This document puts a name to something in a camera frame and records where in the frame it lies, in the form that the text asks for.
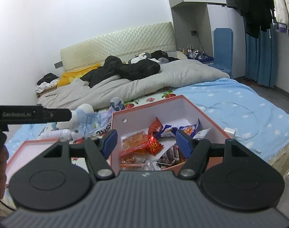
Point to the blue curtain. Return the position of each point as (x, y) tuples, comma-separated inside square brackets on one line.
[(261, 61)]

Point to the white charger with cable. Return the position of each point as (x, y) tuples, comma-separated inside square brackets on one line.
[(232, 132)]

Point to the white brown snack bag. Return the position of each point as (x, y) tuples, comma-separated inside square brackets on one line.
[(171, 157)]

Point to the pink gift box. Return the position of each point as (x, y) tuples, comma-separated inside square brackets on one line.
[(176, 112)]

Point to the grey quilt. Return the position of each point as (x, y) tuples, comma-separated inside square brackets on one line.
[(175, 74)]

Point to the dark red tea packet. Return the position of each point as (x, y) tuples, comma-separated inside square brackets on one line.
[(155, 127)]

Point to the clear plastic bag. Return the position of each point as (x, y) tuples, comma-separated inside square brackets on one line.
[(96, 124)]

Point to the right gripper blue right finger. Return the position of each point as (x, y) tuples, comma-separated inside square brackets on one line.
[(185, 143)]

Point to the white blue plush toy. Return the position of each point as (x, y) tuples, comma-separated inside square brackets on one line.
[(79, 115)]

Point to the white spray bottle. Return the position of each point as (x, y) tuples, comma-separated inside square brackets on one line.
[(63, 134)]

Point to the blue snack bag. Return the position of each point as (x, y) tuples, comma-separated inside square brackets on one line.
[(182, 129)]

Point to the light blue blanket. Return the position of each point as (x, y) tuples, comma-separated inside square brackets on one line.
[(259, 124)]

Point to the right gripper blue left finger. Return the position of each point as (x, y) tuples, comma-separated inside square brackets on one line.
[(108, 143)]

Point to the black clothes pile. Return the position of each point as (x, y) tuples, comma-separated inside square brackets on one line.
[(132, 71)]

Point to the clothes heap by wall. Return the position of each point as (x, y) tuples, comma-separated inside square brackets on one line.
[(46, 82)]

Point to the hanging dark clothes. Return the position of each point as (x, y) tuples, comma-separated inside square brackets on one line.
[(251, 2)]

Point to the white grey wardrobe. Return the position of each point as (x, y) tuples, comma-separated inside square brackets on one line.
[(195, 21)]

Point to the cream padded headboard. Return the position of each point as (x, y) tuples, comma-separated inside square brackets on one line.
[(123, 44)]

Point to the red foil wrapper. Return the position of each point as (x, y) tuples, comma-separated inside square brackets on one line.
[(154, 146)]

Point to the blue chair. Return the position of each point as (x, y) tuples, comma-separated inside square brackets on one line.
[(223, 50)]

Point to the pink box lid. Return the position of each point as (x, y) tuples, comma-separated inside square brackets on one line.
[(27, 152)]

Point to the clear brown biscuit packet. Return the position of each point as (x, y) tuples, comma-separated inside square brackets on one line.
[(135, 142)]

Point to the yellow pillow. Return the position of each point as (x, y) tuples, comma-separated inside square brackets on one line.
[(68, 77)]

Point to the orange corn snack packet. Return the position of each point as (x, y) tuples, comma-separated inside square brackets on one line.
[(133, 161)]

